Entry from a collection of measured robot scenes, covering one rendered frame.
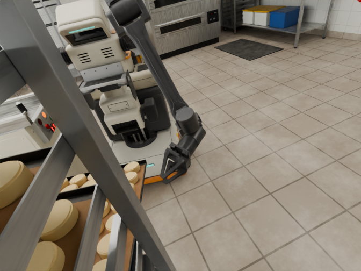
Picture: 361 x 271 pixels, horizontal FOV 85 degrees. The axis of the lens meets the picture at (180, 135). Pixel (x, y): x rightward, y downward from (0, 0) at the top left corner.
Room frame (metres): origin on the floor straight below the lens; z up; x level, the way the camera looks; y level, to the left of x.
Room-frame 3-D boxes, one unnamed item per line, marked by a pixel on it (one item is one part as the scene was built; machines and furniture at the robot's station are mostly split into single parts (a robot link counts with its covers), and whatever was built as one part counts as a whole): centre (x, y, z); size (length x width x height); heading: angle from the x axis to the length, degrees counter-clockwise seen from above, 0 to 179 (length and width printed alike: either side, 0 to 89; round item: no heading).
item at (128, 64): (1.50, 0.33, 0.87); 0.23 x 0.15 x 0.11; 90
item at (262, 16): (4.38, -2.30, 0.36); 0.46 x 0.38 x 0.26; 104
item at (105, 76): (1.09, 0.33, 0.88); 0.28 x 0.16 x 0.22; 90
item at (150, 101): (1.22, 0.27, 0.56); 0.28 x 0.27 x 0.25; 90
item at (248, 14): (4.77, -2.21, 0.36); 0.46 x 0.38 x 0.26; 102
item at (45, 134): (1.06, 0.74, 0.77); 0.24 x 0.04 x 0.14; 8
